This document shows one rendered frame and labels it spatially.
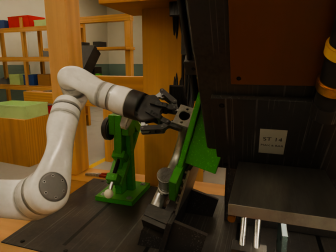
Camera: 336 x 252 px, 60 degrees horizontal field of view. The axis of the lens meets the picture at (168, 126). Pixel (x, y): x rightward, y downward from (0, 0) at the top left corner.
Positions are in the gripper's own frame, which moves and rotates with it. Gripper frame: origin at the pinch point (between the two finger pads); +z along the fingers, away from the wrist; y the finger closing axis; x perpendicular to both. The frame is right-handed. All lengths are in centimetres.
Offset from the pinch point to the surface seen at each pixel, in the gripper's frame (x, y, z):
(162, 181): -0.5, -16.2, 1.9
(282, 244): -6.9, -20.8, 26.8
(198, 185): 44.2, 0.4, 6.3
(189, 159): -3.1, -10.3, 6.1
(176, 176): -2.8, -14.9, 4.8
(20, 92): 597, 255, -605
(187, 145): -6.4, -8.8, 5.0
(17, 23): 330, 280, -469
